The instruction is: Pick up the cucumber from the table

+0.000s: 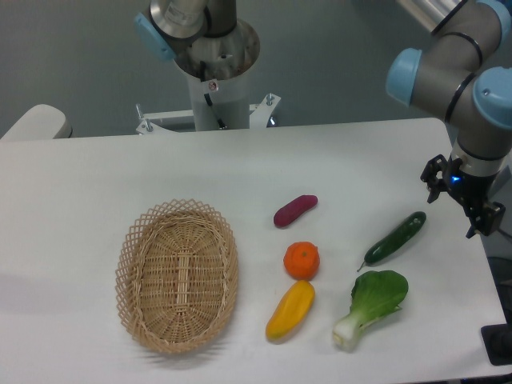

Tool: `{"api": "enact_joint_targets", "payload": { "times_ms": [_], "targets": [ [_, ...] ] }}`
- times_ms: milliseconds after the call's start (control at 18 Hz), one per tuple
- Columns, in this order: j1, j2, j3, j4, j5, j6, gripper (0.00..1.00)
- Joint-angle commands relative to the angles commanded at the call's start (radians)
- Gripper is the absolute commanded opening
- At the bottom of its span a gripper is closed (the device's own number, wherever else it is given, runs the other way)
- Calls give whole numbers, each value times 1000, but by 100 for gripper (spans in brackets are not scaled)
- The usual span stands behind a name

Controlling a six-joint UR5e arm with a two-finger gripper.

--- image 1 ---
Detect woven wicker basket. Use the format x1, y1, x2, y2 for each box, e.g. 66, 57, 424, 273
115, 199, 238, 354

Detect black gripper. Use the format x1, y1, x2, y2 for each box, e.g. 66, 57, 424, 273
420, 154, 506, 238

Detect orange tangerine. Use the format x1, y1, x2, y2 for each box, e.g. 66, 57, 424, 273
283, 242, 320, 280

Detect black cable on pedestal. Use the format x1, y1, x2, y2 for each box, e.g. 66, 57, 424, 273
198, 59, 228, 131

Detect green cucumber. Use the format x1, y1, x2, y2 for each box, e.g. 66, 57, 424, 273
357, 211, 426, 272

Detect black device at table edge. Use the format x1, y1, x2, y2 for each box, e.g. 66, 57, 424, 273
481, 324, 511, 366

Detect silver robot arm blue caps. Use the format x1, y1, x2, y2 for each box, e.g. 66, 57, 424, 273
134, 1, 511, 236

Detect white chair armrest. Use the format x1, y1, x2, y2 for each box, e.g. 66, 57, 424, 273
1, 104, 73, 142

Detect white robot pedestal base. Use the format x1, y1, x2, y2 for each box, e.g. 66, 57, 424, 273
134, 19, 281, 136

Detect green bok choy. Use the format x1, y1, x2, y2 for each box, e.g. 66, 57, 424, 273
332, 270, 409, 351

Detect yellow mango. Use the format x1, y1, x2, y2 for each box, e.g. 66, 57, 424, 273
266, 280, 315, 342

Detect purple sweet potato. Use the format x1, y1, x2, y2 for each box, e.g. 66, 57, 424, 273
273, 194, 318, 228

